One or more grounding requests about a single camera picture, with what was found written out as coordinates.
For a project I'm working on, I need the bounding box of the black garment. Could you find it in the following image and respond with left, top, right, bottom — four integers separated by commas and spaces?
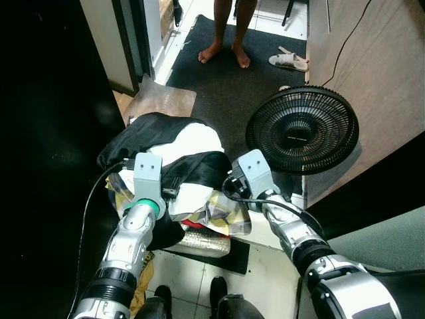
159, 152, 233, 197
98, 112, 200, 173

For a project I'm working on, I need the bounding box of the red cloth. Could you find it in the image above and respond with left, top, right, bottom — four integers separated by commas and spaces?
181, 214, 214, 230

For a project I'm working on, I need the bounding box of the white garment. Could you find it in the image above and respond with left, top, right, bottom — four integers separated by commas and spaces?
159, 122, 226, 220

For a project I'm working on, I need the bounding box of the beige woven laundry basket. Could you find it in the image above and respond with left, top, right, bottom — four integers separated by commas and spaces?
163, 226, 232, 259

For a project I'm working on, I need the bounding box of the small black mat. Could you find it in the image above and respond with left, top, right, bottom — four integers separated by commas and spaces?
169, 239, 252, 274

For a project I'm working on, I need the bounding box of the dark floor mat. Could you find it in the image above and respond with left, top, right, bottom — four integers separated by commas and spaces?
166, 15, 309, 160

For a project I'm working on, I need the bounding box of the black floor fan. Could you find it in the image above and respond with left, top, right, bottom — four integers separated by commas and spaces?
244, 84, 361, 200

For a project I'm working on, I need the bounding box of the brown flat board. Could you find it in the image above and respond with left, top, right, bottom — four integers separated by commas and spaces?
125, 74, 198, 127

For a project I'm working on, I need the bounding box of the black robot right foot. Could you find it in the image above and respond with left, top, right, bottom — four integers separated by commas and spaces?
209, 276, 266, 319

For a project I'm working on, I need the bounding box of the black robot foot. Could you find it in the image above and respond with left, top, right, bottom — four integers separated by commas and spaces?
209, 276, 266, 319
143, 286, 175, 319

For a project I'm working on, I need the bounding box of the beige sandal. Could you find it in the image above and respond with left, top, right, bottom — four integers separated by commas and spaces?
269, 54, 308, 72
278, 47, 309, 64

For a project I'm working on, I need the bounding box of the black robot left foot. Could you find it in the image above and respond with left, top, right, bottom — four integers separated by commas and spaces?
143, 286, 175, 319

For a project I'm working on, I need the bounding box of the person in dark shorts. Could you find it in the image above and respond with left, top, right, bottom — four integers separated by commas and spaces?
198, 0, 260, 69

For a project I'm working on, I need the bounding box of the grey appliance top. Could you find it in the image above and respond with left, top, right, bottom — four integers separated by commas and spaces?
325, 206, 425, 273

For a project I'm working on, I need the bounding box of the black chair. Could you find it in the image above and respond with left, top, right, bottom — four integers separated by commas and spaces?
282, 0, 296, 27

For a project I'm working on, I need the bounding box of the cardboard box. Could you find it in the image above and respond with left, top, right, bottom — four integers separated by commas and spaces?
159, 0, 175, 37

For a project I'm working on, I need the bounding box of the brown wooden cabinet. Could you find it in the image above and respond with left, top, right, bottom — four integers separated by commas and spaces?
305, 0, 425, 207

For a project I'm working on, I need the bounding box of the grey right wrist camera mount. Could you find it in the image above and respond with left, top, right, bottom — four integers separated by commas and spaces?
236, 149, 274, 197

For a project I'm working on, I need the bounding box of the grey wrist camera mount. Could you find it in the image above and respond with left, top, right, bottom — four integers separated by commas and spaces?
131, 152, 165, 203
236, 149, 274, 197

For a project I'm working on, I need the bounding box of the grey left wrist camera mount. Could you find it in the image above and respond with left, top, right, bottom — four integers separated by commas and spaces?
131, 152, 165, 203

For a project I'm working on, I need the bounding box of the thin black power cable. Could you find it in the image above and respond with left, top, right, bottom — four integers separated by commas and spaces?
329, 0, 376, 87

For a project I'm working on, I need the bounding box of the sliding door frame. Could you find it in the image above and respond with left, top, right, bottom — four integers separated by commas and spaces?
80, 0, 177, 97

